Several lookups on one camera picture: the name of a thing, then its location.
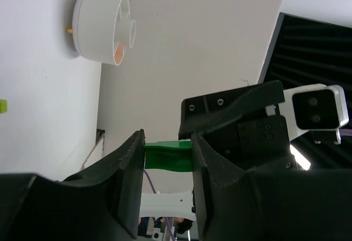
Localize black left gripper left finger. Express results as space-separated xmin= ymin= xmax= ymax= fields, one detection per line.
xmin=1 ymin=130 xmax=145 ymax=240

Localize lime green lego far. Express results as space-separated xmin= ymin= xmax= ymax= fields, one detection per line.
xmin=0 ymin=100 xmax=8 ymax=114

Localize dark green sloped lego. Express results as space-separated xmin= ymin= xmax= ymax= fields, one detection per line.
xmin=145 ymin=140 xmax=193 ymax=172

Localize white divided bowl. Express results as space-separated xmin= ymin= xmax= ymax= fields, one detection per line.
xmin=66 ymin=0 xmax=136 ymax=65

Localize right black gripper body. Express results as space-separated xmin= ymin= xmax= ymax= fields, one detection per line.
xmin=178 ymin=80 xmax=297 ymax=170

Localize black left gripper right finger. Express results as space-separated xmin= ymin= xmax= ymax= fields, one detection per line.
xmin=191 ymin=134 xmax=351 ymax=240

